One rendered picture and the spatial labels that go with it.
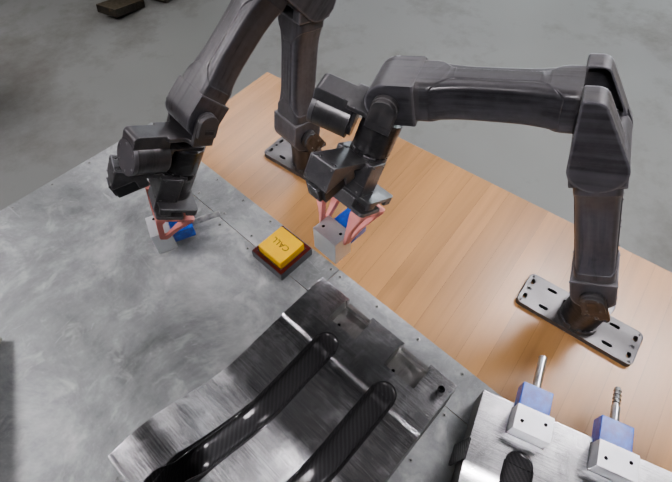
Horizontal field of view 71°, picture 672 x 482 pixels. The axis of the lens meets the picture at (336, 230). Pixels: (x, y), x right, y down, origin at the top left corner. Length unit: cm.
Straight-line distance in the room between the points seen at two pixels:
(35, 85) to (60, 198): 193
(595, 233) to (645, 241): 155
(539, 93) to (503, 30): 261
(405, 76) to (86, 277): 67
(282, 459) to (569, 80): 56
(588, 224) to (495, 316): 26
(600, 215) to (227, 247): 62
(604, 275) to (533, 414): 22
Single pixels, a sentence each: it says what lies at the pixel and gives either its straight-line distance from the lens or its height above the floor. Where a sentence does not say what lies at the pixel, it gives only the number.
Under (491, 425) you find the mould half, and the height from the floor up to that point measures 86.
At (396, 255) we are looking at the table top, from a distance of 90.
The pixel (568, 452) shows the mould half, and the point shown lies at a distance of 77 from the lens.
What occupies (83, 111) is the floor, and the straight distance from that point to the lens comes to 273.
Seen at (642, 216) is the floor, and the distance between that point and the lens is 234.
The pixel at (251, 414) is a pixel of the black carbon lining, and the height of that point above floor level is 88.
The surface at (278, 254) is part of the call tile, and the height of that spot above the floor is 84.
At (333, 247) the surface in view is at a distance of 73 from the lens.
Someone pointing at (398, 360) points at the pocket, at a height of 86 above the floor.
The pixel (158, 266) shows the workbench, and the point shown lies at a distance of 94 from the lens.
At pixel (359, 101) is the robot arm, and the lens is 65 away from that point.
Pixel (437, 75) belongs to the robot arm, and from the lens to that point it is 59.
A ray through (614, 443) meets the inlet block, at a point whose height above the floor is 87.
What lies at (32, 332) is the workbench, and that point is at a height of 80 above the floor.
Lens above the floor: 155
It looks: 54 degrees down
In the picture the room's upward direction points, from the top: straight up
